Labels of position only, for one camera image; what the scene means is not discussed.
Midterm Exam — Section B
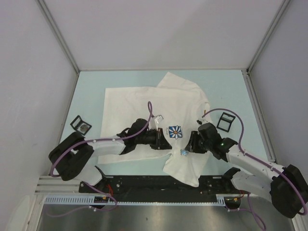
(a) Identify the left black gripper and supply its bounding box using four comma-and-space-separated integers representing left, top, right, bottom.
135, 128, 172, 150

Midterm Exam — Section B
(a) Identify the dark round brooch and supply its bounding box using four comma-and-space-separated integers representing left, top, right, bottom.
79, 124, 88, 133

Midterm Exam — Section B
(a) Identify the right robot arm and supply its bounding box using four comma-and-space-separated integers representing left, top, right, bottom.
185, 123, 308, 218

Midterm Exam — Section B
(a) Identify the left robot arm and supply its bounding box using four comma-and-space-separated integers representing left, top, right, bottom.
48, 118, 172, 193

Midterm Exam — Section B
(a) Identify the right black display box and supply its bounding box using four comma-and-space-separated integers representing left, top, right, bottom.
216, 112, 235, 133

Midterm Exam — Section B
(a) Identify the black display box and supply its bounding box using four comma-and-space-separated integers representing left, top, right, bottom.
70, 115, 92, 136
216, 112, 235, 133

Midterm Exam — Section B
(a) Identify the white t-shirt with flower print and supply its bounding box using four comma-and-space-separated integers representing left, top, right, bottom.
98, 72, 211, 187

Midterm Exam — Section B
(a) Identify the left black display box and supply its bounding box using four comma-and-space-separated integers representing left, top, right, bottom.
70, 115, 92, 136

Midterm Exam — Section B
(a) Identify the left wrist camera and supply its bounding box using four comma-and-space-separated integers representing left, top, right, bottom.
149, 115, 164, 130

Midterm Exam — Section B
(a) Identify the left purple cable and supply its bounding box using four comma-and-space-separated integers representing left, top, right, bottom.
45, 101, 154, 217

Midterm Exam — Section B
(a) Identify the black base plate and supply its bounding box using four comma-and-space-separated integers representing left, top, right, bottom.
79, 175, 251, 203

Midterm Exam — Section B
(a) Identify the grey slotted cable duct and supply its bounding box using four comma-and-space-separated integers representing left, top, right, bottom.
44, 194, 244, 209

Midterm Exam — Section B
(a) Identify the aluminium front rail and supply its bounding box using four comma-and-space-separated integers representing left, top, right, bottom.
35, 176, 81, 195

